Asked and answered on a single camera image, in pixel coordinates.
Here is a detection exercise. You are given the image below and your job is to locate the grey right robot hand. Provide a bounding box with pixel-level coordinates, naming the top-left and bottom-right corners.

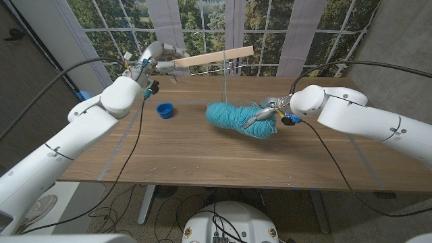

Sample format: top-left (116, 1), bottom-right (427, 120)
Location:
top-left (242, 96), bottom-right (293, 130)

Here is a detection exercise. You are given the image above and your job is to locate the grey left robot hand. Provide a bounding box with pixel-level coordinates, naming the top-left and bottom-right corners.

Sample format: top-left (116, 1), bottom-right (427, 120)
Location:
top-left (137, 40), bottom-right (190, 77)

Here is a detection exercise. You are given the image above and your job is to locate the teal yarn skein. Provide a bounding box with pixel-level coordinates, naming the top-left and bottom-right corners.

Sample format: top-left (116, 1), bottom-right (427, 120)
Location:
top-left (205, 49), bottom-right (278, 140)

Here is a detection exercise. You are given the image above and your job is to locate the wooden hanger bar with clips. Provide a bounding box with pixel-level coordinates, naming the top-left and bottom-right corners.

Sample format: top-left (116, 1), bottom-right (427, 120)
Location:
top-left (167, 45), bottom-right (254, 84)

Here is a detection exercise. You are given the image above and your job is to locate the small blue cup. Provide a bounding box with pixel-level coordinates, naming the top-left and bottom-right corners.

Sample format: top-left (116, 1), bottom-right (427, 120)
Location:
top-left (156, 102), bottom-right (174, 119)

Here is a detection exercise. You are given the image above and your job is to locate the printed window backdrop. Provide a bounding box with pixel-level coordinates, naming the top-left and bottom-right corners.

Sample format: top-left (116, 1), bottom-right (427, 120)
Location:
top-left (65, 0), bottom-right (382, 78)

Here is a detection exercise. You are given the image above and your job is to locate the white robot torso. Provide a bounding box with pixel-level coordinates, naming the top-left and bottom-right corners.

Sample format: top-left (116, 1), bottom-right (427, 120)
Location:
top-left (182, 201), bottom-right (279, 243)

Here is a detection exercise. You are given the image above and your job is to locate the black round floor fixture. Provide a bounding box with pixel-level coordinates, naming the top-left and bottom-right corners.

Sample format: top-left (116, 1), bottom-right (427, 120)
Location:
top-left (154, 184), bottom-right (179, 199)

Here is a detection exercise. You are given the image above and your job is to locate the grey sneaker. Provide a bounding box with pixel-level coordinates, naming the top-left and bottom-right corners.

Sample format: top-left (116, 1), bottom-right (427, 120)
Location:
top-left (23, 194), bottom-right (58, 227)

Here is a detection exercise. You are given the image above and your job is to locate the white robot chest edge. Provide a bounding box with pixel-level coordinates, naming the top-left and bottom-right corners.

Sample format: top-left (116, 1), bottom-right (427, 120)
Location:
top-left (0, 233), bottom-right (136, 243)

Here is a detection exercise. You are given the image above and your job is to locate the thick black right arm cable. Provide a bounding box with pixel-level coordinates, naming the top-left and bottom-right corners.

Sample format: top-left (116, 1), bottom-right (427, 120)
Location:
top-left (289, 60), bottom-right (432, 95)

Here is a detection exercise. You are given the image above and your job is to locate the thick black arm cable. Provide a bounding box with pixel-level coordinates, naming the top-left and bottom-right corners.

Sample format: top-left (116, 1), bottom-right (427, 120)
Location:
top-left (0, 57), bottom-right (128, 141)
top-left (289, 60), bottom-right (432, 95)

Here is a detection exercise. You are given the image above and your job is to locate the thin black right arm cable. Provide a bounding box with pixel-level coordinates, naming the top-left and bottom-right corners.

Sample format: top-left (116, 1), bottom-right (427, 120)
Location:
top-left (283, 116), bottom-right (432, 217)

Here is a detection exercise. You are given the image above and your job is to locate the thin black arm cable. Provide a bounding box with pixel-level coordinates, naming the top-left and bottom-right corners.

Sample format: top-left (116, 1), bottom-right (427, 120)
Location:
top-left (283, 116), bottom-right (432, 217)
top-left (20, 89), bottom-right (151, 234)

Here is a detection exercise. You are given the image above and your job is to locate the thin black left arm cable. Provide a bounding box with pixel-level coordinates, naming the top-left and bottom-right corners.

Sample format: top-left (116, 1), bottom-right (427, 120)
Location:
top-left (20, 89), bottom-right (151, 234)

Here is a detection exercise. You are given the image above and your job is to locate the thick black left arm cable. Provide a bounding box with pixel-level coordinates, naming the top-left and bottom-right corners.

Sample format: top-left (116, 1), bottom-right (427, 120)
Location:
top-left (0, 57), bottom-right (128, 141)

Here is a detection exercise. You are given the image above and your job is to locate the black torso cable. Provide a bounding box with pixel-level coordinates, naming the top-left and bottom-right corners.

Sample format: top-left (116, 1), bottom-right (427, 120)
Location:
top-left (202, 211), bottom-right (244, 243)

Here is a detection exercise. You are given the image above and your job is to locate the black floor cable tangle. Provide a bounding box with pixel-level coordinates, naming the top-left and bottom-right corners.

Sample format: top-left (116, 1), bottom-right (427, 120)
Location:
top-left (87, 184), bottom-right (217, 243)

